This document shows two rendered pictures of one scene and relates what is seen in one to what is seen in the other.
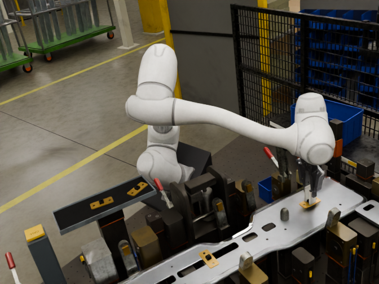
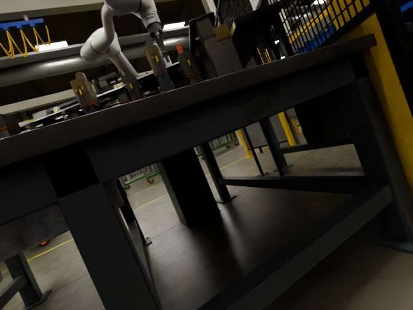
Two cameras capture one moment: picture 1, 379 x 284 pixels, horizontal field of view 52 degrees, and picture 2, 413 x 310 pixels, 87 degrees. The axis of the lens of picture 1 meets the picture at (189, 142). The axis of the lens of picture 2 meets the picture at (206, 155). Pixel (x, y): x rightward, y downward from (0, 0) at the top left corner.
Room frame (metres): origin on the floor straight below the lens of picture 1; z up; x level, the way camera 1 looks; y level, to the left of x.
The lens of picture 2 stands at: (0.10, -0.88, 0.58)
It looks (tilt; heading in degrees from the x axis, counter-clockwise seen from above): 3 degrees down; 23
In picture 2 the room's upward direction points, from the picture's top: 22 degrees counter-clockwise
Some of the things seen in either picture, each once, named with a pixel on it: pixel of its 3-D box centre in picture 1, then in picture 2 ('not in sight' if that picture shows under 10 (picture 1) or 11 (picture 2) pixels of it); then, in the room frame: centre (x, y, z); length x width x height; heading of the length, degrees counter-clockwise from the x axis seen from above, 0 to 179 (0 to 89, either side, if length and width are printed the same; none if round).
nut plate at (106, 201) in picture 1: (101, 202); not in sight; (1.19, 0.36, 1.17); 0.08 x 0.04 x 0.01; 109
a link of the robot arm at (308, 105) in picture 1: (311, 116); (142, 2); (1.18, -0.42, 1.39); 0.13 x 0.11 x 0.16; 167
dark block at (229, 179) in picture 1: (229, 219); not in sight; (1.28, -0.12, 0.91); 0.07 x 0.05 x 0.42; 25
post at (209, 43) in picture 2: not in sight; (217, 61); (0.91, -0.73, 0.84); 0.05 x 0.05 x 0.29; 25
